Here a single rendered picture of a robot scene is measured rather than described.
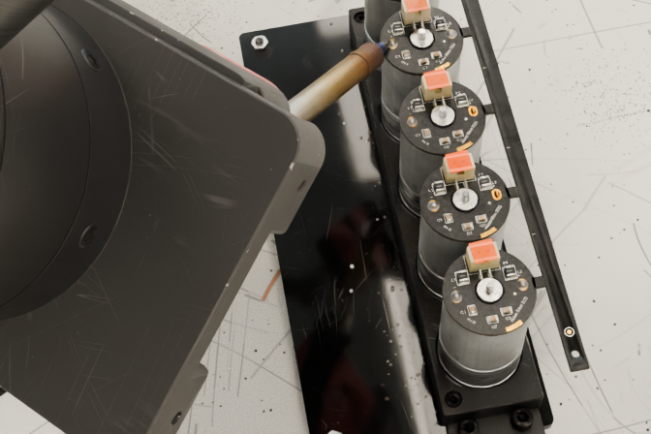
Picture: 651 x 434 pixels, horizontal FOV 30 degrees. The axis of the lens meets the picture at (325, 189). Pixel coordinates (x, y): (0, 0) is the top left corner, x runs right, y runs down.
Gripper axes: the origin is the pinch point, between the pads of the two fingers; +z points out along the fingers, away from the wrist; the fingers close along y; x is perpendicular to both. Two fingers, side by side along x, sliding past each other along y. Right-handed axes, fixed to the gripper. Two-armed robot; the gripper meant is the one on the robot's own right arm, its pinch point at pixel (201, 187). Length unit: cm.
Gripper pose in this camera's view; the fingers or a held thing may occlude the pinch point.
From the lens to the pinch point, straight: 29.9
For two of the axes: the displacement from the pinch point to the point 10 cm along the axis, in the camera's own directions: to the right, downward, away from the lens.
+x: -4.8, 8.7, 1.0
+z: 3.1, 0.6, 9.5
